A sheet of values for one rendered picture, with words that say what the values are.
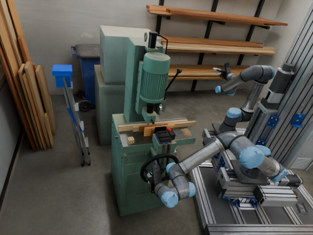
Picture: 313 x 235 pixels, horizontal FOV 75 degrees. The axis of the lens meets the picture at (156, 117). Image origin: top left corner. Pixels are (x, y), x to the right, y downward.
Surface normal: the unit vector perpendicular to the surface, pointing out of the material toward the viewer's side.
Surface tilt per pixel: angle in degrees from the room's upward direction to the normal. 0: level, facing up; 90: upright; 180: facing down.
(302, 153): 90
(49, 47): 90
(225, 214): 0
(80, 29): 90
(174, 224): 0
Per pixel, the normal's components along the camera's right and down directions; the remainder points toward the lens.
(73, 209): 0.14, -0.82
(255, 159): 0.26, 0.50
